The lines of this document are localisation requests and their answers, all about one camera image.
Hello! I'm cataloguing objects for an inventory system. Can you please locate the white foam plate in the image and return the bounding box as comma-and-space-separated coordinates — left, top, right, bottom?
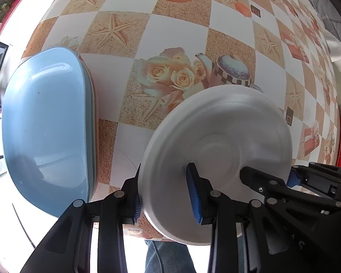
138, 85, 293, 245

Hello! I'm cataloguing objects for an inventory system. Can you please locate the blue plastic bowl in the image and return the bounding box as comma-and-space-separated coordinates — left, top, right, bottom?
2, 47, 93, 217

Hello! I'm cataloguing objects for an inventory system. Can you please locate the patterned tablecloth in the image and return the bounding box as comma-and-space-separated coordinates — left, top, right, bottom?
21, 0, 341, 239

